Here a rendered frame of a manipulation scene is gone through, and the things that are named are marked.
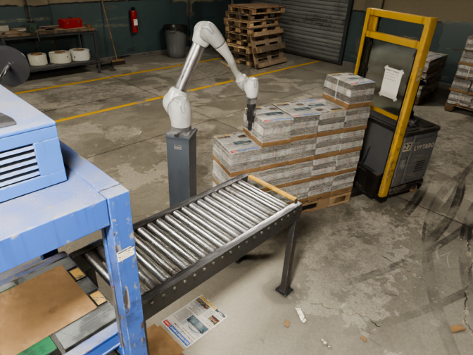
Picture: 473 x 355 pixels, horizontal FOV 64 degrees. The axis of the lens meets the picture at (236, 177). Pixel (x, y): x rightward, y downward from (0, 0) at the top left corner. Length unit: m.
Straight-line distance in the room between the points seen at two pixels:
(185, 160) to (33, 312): 1.59
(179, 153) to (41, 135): 1.88
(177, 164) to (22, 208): 1.96
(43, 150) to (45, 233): 0.25
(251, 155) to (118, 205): 2.08
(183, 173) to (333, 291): 1.50
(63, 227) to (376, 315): 2.41
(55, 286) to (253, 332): 1.36
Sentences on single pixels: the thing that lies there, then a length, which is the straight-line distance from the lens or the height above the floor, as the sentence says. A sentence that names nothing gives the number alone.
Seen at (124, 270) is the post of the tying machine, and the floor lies 1.25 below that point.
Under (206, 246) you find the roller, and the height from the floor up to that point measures 0.79.
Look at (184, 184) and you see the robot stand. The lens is 3.12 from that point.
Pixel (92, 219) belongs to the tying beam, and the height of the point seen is 1.50.
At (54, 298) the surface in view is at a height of 0.80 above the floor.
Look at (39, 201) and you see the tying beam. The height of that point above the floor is 1.54.
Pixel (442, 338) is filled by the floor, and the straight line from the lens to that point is 3.14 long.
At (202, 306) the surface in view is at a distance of 2.88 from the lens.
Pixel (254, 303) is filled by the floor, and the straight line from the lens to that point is 2.93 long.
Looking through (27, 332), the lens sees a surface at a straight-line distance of 1.90.
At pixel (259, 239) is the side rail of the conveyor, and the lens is 2.30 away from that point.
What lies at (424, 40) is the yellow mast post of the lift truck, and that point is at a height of 1.67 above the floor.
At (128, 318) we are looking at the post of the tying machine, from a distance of 1.53.
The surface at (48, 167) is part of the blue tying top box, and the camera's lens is 1.27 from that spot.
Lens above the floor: 2.17
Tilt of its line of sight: 30 degrees down
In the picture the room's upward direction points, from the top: 3 degrees clockwise
